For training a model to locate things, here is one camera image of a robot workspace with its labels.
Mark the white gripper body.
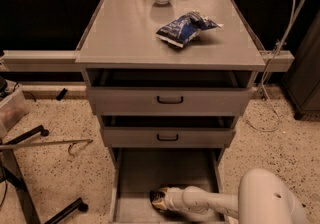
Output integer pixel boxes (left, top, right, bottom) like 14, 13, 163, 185
165, 186, 217, 213

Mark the dark rxbar chocolate bar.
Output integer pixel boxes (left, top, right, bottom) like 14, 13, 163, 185
149, 191, 164, 204

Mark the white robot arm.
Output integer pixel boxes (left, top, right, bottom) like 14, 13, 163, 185
149, 168, 307, 224

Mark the bottom grey open drawer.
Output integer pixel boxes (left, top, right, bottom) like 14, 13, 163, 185
109, 148, 229, 224

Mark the middle grey drawer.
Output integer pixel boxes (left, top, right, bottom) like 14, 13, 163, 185
100, 116, 235, 148

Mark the top grey drawer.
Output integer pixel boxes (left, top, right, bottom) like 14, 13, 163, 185
85, 69, 253, 117

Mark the grey drawer cabinet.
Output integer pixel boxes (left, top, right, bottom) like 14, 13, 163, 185
75, 0, 267, 224

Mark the metal hook rod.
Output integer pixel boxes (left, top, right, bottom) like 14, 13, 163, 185
0, 139, 93, 152

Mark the small black floor block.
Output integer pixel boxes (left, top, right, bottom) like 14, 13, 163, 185
56, 88, 68, 101

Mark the black stand base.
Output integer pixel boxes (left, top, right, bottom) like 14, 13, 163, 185
0, 125, 89, 224

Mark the blue chip bag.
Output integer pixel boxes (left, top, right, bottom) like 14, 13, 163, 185
156, 11, 221, 48

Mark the dark grey side cabinet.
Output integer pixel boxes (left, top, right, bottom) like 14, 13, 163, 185
282, 11, 320, 120

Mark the clear plastic storage box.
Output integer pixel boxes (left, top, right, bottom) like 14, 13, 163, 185
0, 80, 29, 139

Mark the white cable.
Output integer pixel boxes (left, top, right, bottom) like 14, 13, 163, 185
245, 0, 320, 133

